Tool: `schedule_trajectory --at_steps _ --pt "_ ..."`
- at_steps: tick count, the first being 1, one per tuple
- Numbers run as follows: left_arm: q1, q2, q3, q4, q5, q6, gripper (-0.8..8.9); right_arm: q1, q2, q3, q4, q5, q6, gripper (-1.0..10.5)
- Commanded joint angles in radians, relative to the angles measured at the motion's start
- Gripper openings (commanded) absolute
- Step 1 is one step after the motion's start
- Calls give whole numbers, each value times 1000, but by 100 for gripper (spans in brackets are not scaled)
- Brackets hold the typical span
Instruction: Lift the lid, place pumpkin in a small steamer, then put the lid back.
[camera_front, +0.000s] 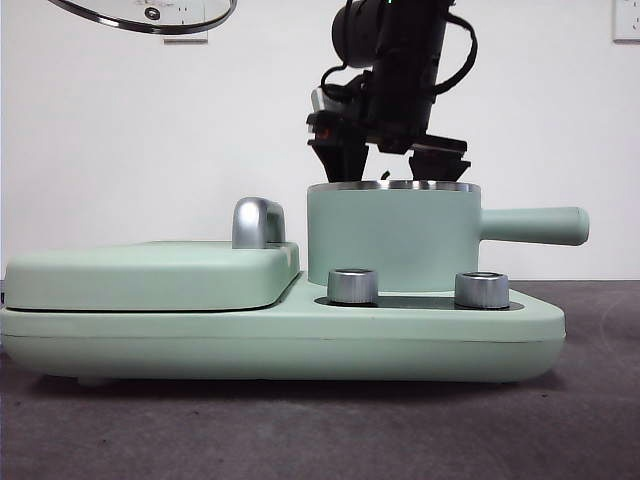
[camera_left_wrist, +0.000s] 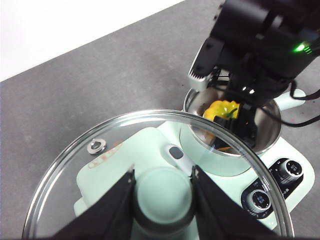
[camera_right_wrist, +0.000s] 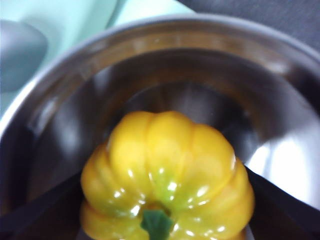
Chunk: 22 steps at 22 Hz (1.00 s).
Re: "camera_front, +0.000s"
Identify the mint green breakfast machine base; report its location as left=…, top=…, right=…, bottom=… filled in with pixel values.
left=0, top=272, right=567, bottom=389

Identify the mint green pot with handle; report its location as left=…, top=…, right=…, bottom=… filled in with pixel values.
left=305, top=180, right=591, bottom=294

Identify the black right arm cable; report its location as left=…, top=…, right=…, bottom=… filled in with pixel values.
left=433, top=12, right=480, bottom=95

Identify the white wall socket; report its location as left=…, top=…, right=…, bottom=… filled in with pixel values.
left=612, top=0, right=640, bottom=44
left=162, top=0, right=209, bottom=46

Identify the mint green griddle cover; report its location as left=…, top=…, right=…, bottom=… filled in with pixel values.
left=3, top=241, right=302, bottom=313

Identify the black control panel plate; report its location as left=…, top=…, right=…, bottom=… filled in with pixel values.
left=313, top=294, right=524, bottom=312

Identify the silver griddle cover handle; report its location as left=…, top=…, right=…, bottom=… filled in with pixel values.
left=231, top=198, right=287, bottom=250

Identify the glass lid with green knob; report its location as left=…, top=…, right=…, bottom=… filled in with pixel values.
left=47, top=0, right=239, bottom=36

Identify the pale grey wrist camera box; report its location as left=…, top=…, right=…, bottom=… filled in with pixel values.
left=309, top=85, right=335, bottom=114

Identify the silver control dial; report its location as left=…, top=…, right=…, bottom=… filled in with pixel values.
left=326, top=268, right=380, bottom=307
left=453, top=272, right=510, bottom=309

